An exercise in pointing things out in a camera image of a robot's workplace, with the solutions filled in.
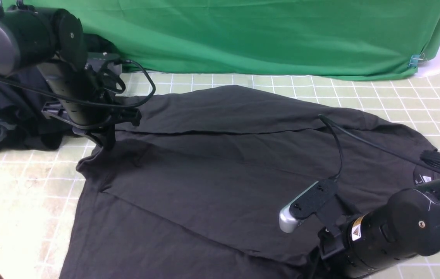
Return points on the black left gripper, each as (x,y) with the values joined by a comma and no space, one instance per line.
(98,120)

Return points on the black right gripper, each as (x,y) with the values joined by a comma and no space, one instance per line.
(335,257)

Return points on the gray long-sleeved shirt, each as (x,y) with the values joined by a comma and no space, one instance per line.
(194,192)

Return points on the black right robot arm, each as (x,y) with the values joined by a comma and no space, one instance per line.
(406,227)

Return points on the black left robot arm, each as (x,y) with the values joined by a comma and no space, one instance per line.
(45,50)

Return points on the pile of black clothes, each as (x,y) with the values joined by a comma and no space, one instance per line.
(22,124)

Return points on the green checkered tablecloth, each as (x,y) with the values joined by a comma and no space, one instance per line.
(39,190)

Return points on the blue binder clip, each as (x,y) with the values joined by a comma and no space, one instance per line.
(417,61)

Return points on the green backdrop cloth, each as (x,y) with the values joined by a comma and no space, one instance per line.
(352,40)

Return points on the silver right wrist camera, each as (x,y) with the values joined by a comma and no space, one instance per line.
(306,204)

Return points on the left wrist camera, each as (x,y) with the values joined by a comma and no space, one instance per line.
(105,60)

